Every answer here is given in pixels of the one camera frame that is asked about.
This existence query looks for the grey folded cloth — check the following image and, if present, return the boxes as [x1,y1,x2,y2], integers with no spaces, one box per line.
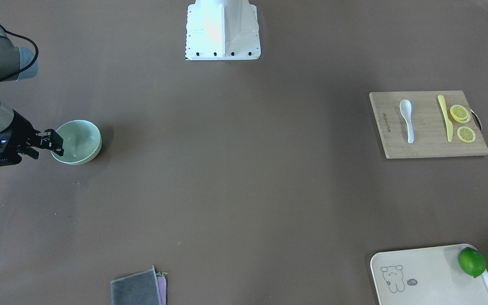
[111,266,168,305]

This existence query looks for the green bowl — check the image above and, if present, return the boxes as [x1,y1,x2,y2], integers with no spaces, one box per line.
[51,120,102,165]

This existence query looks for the cream rabbit tray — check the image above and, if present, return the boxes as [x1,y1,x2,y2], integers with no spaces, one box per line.
[370,244,488,305]

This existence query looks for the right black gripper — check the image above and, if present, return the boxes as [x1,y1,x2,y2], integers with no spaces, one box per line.
[1,111,64,160]

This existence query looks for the bamboo cutting board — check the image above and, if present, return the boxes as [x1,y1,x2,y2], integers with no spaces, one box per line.
[369,90,488,159]

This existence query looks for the single lemon slice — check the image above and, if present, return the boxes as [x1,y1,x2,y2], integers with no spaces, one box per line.
[456,126,477,143]

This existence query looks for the yellow plastic knife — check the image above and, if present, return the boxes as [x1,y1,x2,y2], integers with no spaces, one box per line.
[437,94,453,142]

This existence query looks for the white ceramic spoon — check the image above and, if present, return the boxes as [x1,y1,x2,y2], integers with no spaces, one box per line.
[399,99,415,144]

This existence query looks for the green lime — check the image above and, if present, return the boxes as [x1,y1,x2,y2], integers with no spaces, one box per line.
[457,247,487,278]

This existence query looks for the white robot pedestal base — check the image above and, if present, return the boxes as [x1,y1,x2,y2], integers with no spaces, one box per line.
[185,0,261,61]

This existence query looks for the stacked lemon slice top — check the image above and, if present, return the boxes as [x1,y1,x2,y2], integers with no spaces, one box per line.
[449,104,470,123]

